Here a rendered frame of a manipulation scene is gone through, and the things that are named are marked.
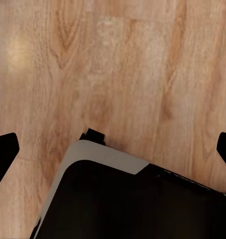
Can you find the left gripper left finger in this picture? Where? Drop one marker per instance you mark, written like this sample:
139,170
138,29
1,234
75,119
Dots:
9,148

